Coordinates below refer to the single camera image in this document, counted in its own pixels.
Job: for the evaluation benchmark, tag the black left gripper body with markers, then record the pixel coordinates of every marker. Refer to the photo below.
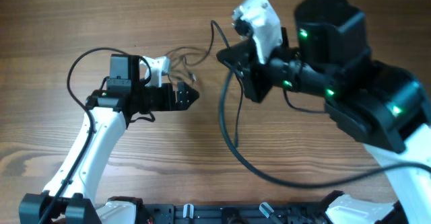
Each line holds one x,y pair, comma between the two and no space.
159,99

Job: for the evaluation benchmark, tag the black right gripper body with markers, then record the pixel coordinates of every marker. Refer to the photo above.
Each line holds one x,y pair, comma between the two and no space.
253,79

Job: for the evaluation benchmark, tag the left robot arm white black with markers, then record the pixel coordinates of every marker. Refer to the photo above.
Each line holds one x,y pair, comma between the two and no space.
133,86

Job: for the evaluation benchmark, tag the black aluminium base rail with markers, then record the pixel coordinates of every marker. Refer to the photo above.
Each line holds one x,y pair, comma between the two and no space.
235,214

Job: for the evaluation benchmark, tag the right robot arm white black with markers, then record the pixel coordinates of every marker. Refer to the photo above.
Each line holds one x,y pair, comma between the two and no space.
383,107

